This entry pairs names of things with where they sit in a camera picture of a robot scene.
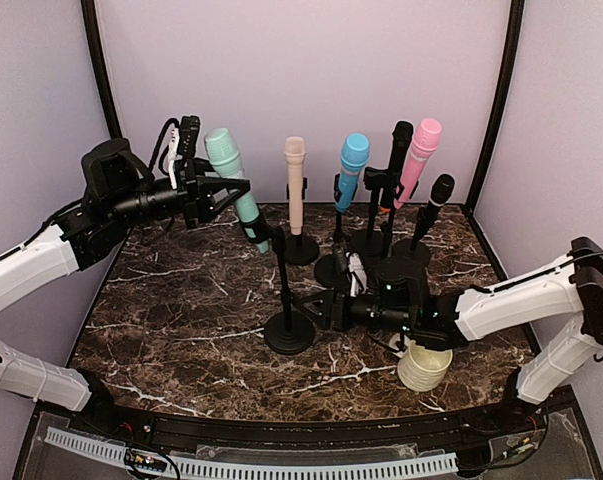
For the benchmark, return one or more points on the black front rail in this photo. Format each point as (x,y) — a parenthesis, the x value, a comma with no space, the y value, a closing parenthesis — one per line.
(459,430)

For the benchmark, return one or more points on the mint green microphone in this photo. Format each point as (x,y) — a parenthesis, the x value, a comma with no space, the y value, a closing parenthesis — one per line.
(225,157)

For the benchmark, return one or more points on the black stand of blue microphone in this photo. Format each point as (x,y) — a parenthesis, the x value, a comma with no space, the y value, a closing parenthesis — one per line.
(332,270)

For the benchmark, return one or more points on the beige microphone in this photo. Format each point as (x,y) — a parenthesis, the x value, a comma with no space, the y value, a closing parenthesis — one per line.
(295,154)

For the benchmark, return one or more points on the black stand of green microphone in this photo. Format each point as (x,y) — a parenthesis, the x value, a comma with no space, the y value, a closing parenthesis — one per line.
(288,332)

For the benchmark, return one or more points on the black stand of pink microphone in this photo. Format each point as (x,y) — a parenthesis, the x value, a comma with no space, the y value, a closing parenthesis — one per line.
(368,242)

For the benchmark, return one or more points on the tall black microphone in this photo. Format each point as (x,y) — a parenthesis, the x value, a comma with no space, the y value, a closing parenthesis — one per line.
(398,150)

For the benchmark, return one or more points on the pink microphone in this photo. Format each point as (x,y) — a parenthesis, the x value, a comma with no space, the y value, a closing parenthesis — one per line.
(424,143)

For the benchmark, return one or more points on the white cable duct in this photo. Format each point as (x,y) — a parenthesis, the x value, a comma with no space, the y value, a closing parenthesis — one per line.
(145,464)

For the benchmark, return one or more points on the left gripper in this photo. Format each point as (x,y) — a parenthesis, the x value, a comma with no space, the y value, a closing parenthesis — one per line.
(189,181)

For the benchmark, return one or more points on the small black microphone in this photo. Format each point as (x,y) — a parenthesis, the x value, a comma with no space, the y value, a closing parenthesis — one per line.
(440,193)

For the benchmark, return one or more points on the cream ribbed mug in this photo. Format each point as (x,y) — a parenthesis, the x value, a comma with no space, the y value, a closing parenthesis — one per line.
(421,369)

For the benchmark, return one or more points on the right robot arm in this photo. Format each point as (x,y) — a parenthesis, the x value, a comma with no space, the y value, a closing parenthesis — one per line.
(402,303)

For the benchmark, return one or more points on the black stand of beige microphone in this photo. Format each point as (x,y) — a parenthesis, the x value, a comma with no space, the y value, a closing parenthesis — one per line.
(301,250)

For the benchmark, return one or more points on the black corner post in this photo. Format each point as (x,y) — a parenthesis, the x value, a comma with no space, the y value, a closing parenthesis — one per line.
(507,64)
(99,67)

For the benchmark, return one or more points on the black stand of tall microphone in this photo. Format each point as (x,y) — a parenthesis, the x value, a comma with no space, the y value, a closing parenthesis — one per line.
(380,183)

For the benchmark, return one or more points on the black right corner post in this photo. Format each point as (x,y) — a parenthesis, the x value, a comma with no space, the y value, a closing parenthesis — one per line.
(507,64)

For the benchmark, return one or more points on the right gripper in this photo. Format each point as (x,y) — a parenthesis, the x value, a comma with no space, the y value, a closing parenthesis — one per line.
(331,298)

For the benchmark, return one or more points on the blue microphone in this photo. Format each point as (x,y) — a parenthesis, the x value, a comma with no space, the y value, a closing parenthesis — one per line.
(354,157)

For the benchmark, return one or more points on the black left corner post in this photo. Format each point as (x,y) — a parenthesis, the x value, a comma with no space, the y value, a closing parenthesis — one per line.
(99,67)

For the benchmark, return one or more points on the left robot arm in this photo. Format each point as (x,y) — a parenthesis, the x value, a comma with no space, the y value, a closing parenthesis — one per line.
(121,192)

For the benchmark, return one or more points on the black stand of small microphone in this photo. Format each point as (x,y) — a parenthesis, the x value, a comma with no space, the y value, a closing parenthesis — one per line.
(413,247)

